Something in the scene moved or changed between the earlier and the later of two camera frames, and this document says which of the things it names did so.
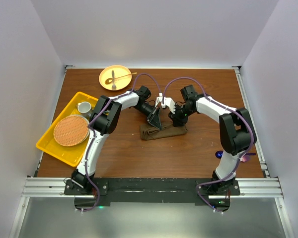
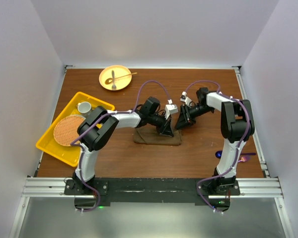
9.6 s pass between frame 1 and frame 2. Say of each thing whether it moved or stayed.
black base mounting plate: stayed
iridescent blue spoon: stayed
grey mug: stayed
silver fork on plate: stayed
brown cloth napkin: moved
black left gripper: moved
